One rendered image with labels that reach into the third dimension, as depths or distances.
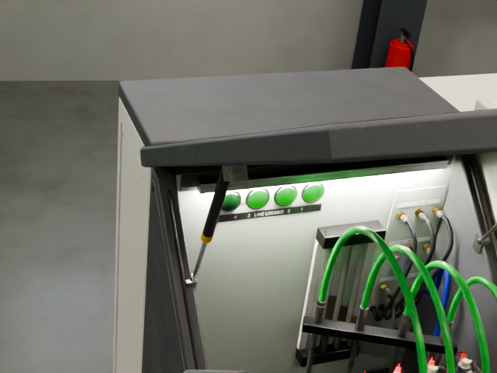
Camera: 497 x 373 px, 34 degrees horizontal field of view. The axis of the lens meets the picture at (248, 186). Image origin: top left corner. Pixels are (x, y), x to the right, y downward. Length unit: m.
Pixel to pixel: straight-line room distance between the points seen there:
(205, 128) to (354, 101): 0.37
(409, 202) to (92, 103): 3.53
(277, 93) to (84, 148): 2.92
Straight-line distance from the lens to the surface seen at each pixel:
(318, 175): 1.60
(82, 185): 4.26
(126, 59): 5.38
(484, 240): 1.75
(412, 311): 1.40
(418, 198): 1.80
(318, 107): 1.73
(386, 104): 1.80
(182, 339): 1.47
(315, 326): 1.76
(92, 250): 3.79
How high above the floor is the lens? 2.22
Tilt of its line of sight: 31 degrees down
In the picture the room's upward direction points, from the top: 7 degrees clockwise
